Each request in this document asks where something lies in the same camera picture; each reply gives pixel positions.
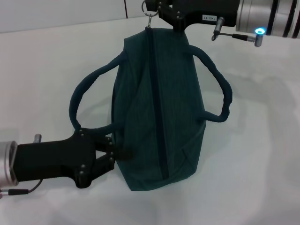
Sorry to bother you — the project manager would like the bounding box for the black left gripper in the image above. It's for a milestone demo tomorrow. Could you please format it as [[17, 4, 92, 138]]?
[[13, 127, 134, 189]]

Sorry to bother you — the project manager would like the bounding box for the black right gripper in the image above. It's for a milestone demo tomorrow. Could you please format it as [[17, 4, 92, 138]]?
[[144, 0, 241, 31]]

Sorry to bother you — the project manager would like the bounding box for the dark teal insulated lunch bag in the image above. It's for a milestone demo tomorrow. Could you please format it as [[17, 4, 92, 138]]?
[[70, 0, 233, 192]]

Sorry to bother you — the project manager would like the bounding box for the thin right arm cable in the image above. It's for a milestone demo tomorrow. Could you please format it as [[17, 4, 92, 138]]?
[[210, 16, 266, 47]]

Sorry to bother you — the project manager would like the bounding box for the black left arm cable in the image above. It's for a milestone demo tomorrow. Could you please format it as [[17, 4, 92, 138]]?
[[0, 179, 44, 198]]

